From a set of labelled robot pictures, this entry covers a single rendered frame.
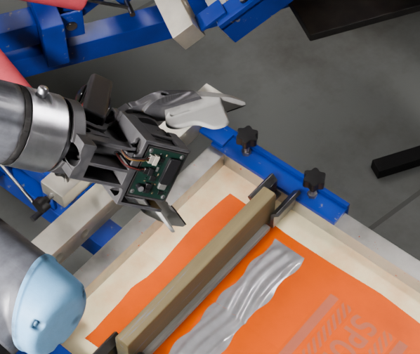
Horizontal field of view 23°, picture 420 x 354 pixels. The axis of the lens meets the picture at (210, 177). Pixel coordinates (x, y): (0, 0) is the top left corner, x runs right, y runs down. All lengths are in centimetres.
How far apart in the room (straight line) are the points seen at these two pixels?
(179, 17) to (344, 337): 70
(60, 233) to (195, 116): 89
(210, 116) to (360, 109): 243
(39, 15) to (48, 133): 131
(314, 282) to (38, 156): 105
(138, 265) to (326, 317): 36
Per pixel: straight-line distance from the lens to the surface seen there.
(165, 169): 97
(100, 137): 95
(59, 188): 188
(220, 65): 352
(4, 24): 226
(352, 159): 329
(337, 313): 188
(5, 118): 90
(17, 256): 87
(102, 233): 201
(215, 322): 185
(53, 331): 87
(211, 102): 103
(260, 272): 190
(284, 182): 197
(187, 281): 178
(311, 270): 192
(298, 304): 188
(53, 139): 92
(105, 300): 189
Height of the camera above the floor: 259
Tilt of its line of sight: 53 degrees down
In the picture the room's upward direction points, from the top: straight up
